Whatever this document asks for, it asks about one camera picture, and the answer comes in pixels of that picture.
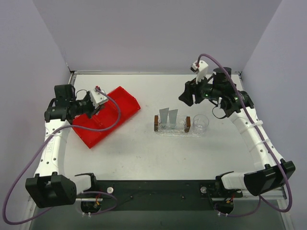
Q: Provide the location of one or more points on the toothpaste tube black cap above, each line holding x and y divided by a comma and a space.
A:
163, 116

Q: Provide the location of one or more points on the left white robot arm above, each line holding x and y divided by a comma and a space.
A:
49, 187

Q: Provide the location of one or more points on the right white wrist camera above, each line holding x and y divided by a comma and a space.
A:
200, 69

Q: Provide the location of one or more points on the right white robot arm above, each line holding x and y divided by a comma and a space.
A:
271, 168

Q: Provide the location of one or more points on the clear tray brown handles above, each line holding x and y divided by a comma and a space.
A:
183, 128

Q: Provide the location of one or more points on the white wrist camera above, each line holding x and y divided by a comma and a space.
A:
98, 98
200, 69

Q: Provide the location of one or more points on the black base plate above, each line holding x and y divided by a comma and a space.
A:
151, 195

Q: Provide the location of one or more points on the clear plastic cup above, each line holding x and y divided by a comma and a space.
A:
200, 123

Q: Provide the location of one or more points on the toothpaste tube green cap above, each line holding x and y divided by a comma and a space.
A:
173, 117

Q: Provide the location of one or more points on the red plastic compartment box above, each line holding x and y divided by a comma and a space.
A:
106, 117

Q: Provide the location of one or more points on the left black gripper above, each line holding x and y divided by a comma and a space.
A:
89, 105

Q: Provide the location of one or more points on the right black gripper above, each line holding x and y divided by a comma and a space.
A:
194, 92

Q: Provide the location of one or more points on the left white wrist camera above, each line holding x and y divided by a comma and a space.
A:
98, 98

